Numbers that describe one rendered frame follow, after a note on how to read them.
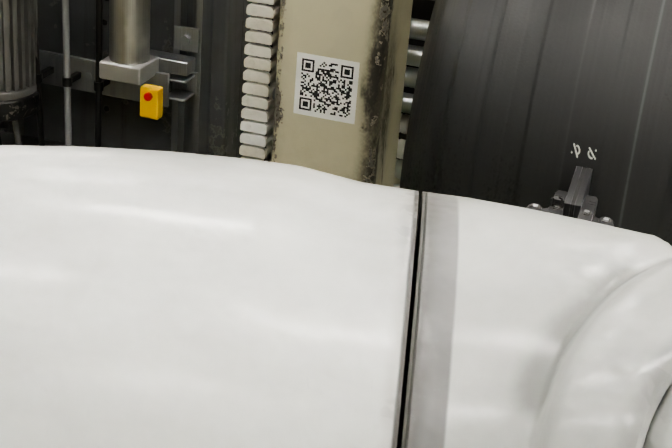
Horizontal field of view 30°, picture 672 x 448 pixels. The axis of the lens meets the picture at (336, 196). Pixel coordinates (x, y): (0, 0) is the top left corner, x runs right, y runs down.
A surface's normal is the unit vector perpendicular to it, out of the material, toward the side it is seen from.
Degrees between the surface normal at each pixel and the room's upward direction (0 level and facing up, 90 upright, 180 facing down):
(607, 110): 66
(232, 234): 19
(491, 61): 60
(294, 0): 90
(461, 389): 45
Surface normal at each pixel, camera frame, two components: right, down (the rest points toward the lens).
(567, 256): -0.07, -0.79
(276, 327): 0.16, -0.47
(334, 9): -0.30, 0.37
